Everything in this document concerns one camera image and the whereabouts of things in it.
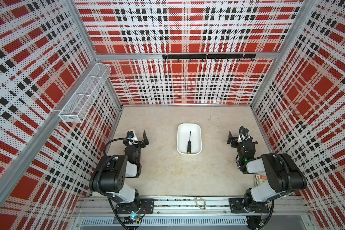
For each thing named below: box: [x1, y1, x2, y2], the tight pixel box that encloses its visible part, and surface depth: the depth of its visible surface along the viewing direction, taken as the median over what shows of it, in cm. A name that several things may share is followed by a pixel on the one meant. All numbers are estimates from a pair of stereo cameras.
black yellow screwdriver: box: [186, 130, 192, 154], surface depth 95 cm
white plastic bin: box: [176, 123, 203, 155], surface depth 101 cm
